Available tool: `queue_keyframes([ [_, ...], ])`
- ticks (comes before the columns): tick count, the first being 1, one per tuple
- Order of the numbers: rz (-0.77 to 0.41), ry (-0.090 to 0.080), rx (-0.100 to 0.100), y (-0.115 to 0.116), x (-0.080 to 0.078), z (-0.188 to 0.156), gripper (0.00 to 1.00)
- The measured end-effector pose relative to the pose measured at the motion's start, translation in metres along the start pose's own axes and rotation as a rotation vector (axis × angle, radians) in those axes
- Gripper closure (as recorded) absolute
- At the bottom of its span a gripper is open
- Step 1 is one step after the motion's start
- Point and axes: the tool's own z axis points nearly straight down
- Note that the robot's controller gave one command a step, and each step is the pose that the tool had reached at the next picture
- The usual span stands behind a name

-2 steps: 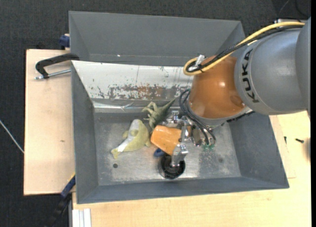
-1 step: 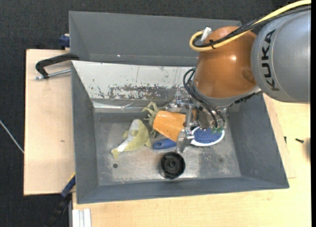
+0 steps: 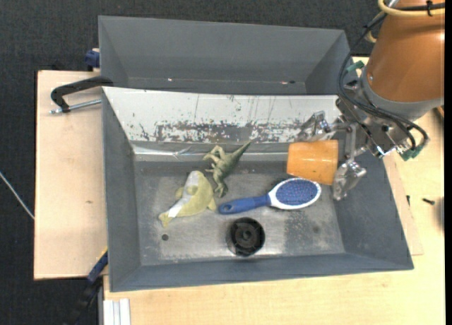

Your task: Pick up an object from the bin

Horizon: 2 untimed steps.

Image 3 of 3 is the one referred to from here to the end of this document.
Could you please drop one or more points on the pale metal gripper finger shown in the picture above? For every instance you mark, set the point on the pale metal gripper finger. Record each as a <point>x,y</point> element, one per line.
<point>347,175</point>
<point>319,124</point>

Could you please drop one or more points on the orange cup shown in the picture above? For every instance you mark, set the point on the orange cup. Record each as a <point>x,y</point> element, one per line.
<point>312,161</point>

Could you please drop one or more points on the blue and white hairbrush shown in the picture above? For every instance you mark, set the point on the blue and white hairbrush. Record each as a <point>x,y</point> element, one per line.
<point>293,194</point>

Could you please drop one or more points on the small black screw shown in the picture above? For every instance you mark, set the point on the small black screw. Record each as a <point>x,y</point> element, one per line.
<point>428,201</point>

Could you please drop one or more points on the green toy dinosaur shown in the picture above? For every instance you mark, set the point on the green toy dinosaur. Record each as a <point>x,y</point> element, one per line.
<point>226,164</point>

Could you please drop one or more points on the black round knob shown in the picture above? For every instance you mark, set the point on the black round knob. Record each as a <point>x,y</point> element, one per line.
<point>246,236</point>

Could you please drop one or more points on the grey metal bin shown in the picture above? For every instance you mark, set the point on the grey metal bin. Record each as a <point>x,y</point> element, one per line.
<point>219,239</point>

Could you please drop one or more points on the yellow-green and white plush toy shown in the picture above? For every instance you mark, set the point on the yellow-green and white plush toy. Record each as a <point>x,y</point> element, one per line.
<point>196,198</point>

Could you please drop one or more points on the pale wood board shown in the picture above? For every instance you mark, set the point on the pale wood board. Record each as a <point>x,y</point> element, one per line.
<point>69,182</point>

